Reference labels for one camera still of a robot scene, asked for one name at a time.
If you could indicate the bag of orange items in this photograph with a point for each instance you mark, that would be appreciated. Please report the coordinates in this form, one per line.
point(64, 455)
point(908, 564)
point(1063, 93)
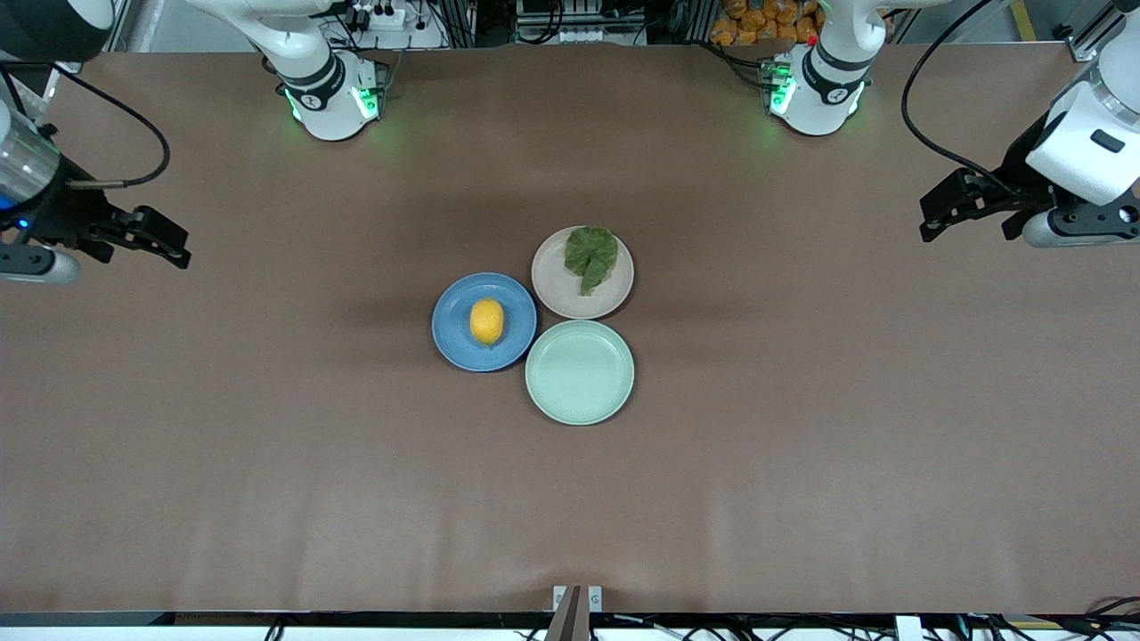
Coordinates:
point(757, 22)

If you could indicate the beige plate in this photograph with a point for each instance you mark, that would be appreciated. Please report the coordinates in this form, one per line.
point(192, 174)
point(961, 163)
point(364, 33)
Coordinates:
point(552, 285)

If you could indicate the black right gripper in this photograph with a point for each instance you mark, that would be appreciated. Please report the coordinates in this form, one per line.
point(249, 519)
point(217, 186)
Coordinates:
point(55, 214)

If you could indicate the metal table edge bracket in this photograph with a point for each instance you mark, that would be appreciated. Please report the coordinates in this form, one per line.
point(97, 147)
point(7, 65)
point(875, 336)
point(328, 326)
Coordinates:
point(577, 605)

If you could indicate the white power strip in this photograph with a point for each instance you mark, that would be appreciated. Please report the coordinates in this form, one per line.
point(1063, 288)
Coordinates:
point(378, 16)

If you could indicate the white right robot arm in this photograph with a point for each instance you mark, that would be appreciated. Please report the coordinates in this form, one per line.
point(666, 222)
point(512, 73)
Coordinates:
point(325, 107)

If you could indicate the yellow lemon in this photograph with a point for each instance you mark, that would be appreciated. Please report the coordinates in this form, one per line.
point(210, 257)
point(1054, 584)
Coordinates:
point(487, 321)

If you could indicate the pale green plate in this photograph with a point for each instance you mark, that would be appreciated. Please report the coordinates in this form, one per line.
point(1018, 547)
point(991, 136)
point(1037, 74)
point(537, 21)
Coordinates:
point(580, 372)

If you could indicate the green lettuce leaf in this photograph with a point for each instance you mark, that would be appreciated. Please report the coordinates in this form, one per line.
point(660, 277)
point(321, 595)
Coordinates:
point(590, 254)

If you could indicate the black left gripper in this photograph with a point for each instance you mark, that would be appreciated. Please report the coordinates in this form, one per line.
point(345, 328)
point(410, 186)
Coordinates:
point(1016, 175)

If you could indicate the blue plate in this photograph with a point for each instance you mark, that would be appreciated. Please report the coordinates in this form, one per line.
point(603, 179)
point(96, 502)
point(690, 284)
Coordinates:
point(454, 325)

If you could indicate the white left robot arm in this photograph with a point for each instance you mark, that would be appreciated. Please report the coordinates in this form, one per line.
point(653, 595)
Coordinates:
point(815, 98)

